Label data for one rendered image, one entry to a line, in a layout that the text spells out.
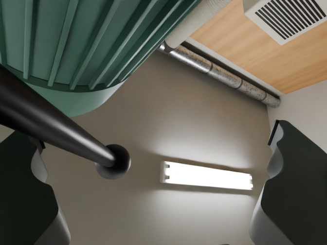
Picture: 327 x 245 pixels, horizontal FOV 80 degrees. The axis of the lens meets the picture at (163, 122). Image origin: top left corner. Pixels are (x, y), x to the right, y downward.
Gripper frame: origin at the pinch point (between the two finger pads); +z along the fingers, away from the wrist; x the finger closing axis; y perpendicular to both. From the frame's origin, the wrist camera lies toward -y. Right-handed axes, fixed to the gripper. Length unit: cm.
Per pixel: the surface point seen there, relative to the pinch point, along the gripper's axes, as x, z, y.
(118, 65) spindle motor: -3.1, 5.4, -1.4
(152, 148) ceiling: -3, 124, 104
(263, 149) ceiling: 151, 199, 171
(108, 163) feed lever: -4.1, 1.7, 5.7
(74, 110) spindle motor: -9.1, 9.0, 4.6
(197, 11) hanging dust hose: 34, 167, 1
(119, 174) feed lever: -3.6, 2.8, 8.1
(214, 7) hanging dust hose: 44, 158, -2
